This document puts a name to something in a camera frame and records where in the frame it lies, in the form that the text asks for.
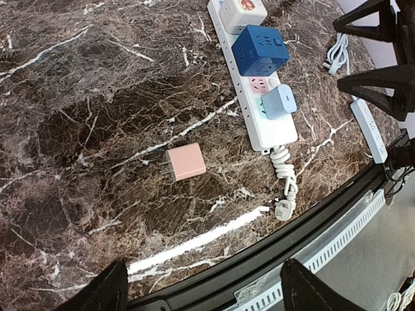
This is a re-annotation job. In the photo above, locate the black front table rail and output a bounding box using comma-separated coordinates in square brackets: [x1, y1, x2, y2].
[126, 129, 415, 311]

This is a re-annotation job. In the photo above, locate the pink cube charger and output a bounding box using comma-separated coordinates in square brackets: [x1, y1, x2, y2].
[161, 143, 207, 182]

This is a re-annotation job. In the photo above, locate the white multicolour power strip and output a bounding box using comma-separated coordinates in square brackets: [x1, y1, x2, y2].
[207, 1, 298, 155]

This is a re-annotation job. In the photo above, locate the white coiled power strip cable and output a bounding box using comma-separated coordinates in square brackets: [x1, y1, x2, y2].
[268, 144, 299, 222]

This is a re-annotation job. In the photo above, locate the white slotted cable duct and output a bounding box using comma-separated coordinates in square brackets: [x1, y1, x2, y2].
[228, 189, 386, 310]

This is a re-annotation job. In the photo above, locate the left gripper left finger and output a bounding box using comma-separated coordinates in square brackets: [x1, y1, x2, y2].
[55, 260, 128, 311]

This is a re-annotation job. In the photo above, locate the white cube socket adapter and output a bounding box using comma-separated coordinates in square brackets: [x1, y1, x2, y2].
[219, 0, 268, 34]

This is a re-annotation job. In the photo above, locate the grey-blue small power strip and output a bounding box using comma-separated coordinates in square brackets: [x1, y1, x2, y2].
[322, 32, 389, 165]

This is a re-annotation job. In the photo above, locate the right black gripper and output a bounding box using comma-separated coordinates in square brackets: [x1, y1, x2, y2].
[333, 0, 414, 121]

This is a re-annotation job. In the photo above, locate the blue cube socket adapter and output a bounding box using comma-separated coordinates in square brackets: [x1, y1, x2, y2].
[231, 25, 290, 76]

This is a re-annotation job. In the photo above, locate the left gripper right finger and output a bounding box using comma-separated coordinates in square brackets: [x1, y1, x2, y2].
[280, 259, 363, 311]

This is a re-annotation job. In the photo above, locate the light blue cube charger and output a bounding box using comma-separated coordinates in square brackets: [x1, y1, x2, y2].
[261, 84, 297, 120]

